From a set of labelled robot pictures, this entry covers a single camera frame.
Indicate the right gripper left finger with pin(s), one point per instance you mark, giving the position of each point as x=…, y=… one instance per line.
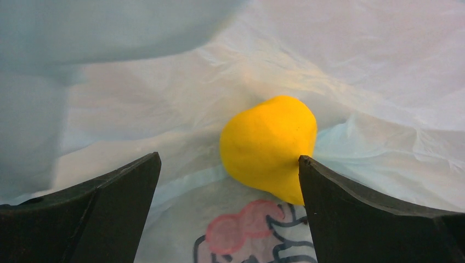
x=99, y=220

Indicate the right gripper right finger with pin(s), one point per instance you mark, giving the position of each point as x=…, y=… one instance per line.
x=350, y=222

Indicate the bright yellow fake pear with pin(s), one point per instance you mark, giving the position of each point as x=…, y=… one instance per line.
x=260, y=147

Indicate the light blue plastic bag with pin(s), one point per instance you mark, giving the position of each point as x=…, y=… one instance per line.
x=90, y=86

